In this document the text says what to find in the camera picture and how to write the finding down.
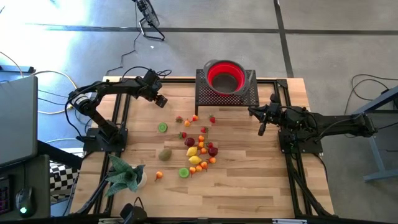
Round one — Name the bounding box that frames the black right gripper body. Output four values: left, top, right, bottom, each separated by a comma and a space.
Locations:
257, 93, 285, 137

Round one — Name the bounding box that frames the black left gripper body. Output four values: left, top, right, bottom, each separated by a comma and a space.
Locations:
138, 70, 169, 108

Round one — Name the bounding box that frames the black kitchen knife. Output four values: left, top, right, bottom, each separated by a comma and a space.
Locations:
245, 70, 255, 94

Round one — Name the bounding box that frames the red collapsible colander bowl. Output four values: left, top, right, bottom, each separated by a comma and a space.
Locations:
203, 58, 250, 97

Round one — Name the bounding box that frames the black perforated metal shelf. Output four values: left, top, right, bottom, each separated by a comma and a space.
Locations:
195, 68, 260, 116

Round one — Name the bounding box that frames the green-yellow mango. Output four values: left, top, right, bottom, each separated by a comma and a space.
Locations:
157, 147, 173, 162

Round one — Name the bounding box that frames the black floor fan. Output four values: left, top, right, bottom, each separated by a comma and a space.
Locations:
132, 0, 166, 42

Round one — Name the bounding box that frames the green plant in white pot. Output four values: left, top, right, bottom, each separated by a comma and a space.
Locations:
104, 154, 148, 197

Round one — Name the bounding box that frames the black white checkerboard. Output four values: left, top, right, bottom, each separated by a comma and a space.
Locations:
49, 161, 81, 200

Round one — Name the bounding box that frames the grey monitor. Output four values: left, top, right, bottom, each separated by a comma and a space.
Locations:
0, 75, 39, 167

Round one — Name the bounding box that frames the dark desk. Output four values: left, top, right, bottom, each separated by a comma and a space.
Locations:
0, 154, 52, 220

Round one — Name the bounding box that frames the black keyboard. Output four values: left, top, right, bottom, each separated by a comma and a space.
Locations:
0, 176, 14, 215

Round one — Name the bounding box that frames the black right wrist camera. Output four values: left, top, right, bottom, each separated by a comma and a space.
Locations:
267, 101, 281, 115

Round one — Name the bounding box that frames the black aluminium table frame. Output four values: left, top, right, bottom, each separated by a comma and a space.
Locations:
70, 77, 335, 218

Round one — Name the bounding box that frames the black fan cable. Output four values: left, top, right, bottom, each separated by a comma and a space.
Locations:
105, 29, 141, 77

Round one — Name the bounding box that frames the black floor cable loop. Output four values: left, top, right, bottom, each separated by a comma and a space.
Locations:
346, 73, 398, 125

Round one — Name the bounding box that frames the yellow floor cable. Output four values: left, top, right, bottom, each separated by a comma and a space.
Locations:
30, 70, 78, 115

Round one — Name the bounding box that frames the blue-grey table frame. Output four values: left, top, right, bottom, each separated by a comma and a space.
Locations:
343, 85, 398, 183

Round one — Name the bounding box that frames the black device with cable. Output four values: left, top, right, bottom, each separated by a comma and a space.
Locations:
119, 196, 149, 224

